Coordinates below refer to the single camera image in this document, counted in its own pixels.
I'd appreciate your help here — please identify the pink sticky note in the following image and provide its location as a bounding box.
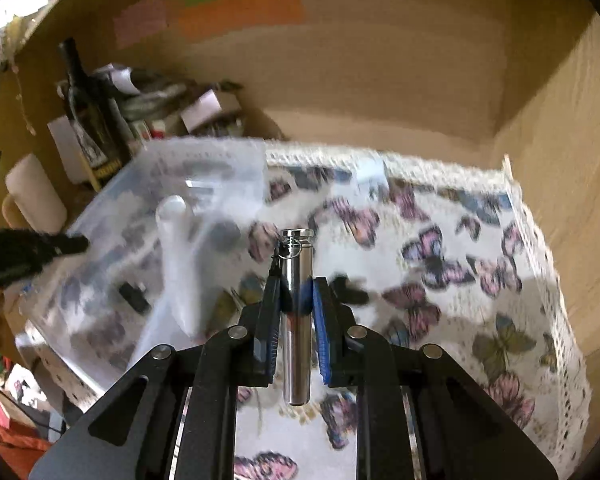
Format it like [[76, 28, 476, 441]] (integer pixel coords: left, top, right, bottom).
[[113, 0, 169, 49]]

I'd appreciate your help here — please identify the dark glass bottle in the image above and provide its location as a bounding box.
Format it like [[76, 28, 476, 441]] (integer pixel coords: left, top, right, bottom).
[[57, 37, 132, 192]]

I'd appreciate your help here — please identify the red cloth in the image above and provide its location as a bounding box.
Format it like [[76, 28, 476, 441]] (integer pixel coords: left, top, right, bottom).
[[0, 420, 52, 480]]

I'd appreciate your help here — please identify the silver metal cylinder capsule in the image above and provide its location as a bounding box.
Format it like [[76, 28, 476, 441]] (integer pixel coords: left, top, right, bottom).
[[278, 228, 315, 407]]

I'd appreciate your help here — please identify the orange sticky note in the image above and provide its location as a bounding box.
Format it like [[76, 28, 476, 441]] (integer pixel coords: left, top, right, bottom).
[[175, 0, 307, 42]]

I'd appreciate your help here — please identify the small black rectangular object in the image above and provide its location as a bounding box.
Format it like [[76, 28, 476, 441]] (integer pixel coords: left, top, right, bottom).
[[117, 282, 149, 314]]

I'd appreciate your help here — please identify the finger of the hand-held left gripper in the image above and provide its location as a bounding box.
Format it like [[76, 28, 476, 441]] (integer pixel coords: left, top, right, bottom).
[[0, 229, 90, 292]]

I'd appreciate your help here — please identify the clear plastic zip bag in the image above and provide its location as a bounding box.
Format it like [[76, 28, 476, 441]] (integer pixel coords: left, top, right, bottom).
[[17, 135, 271, 396]]

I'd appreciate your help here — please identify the white mug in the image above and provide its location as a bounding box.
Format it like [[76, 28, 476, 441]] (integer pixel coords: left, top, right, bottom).
[[2, 154, 69, 235]]

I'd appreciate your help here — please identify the small white cardboard box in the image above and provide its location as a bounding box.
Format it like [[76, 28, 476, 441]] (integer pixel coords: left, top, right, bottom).
[[180, 89, 222, 134]]

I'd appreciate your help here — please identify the butterfly print tablecloth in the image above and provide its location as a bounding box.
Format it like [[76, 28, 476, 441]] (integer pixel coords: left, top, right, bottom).
[[17, 140, 592, 480]]

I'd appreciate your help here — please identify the dark round object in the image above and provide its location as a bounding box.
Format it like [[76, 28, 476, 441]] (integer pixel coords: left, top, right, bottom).
[[207, 220, 244, 254]]

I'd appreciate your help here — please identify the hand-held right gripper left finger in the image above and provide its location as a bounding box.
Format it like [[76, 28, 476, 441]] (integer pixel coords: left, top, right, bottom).
[[27, 275, 283, 480]]

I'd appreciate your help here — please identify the white plastic tube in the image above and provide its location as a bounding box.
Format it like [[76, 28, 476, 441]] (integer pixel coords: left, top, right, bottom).
[[155, 196, 207, 337]]

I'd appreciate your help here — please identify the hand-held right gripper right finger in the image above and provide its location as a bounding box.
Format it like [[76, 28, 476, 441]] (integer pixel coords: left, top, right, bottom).
[[312, 276, 574, 480]]

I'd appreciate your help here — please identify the pile of papers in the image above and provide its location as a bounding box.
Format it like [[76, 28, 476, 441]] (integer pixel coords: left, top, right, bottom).
[[94, 62, 244, 147]]

